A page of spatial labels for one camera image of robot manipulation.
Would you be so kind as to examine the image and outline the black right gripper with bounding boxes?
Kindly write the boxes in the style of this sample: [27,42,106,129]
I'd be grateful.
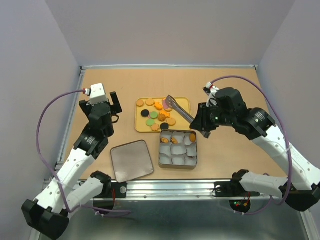
[188,102,235,132]

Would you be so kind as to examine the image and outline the metal serving tongs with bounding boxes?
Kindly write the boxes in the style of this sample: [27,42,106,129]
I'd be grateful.
[165,95,194,124]

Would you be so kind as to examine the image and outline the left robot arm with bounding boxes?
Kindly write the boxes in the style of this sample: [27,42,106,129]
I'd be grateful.
[21,87,123,240]

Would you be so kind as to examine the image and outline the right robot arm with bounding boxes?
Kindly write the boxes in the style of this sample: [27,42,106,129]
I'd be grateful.
[190,85,320,212]

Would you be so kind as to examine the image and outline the dotted round biscuit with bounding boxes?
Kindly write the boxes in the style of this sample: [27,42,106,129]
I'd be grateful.
[166,117,176,126]

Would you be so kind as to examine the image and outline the gold square cookie tin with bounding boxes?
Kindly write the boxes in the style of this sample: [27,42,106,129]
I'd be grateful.
[158,129,198,170]

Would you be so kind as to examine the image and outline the plain round tan cookie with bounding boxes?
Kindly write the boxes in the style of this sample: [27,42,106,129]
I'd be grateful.
[136,99,145,107]

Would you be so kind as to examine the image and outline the black sandwich cookie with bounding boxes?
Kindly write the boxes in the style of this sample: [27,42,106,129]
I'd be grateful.
[160,122,169,130]
[140,109,150,118]

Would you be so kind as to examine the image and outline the pink sandwich cookie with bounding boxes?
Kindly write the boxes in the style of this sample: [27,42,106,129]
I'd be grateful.
[162,98,172,112]

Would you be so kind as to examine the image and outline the black sandwich cookie left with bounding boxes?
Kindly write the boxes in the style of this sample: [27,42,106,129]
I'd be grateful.
[140,109,150,118]

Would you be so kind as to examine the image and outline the flower shaped tan cookie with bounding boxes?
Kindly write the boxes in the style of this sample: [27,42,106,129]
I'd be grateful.
[150,123,160,132]

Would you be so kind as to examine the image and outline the green sandwich cookie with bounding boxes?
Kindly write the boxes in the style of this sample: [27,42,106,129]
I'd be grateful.
[146,118,155,127]
[149,111,158,119]

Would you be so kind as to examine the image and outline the yellow cookie tray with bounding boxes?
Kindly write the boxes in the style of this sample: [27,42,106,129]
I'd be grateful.
[135,97,190,133]

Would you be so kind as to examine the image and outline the orange fish cookie upper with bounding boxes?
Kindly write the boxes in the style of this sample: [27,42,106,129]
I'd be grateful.
[154,101,163,111]

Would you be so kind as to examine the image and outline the green sandwich cookie upper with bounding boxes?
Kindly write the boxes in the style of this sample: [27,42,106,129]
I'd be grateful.
[149,111,158,119]

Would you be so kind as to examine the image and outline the gold tin lid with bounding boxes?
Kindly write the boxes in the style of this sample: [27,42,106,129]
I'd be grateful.
[110,140,154,183]

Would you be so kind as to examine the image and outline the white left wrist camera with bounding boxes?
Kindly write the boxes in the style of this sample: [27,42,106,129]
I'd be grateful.
[83,83,109,106]

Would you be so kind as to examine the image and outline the aluminium front rail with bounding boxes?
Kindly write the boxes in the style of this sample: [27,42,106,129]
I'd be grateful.
[42,178,276,201]

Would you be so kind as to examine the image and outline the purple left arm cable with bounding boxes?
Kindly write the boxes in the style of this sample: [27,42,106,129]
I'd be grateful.
[36,88,132,218]

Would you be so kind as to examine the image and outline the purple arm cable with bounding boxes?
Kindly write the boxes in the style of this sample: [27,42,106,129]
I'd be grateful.
[36,88,132,218]
[203,75,293,216]

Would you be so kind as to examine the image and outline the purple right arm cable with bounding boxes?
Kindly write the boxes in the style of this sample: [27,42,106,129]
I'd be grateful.
[203,75,293,216]

